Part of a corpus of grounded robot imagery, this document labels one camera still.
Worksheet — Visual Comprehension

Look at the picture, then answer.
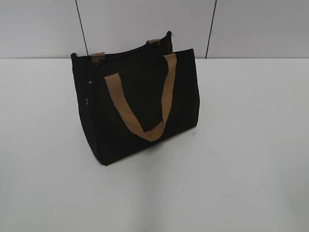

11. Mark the black bag with tan handles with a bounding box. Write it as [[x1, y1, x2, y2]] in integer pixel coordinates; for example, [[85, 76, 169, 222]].
[[70, 31, 200, 166]]

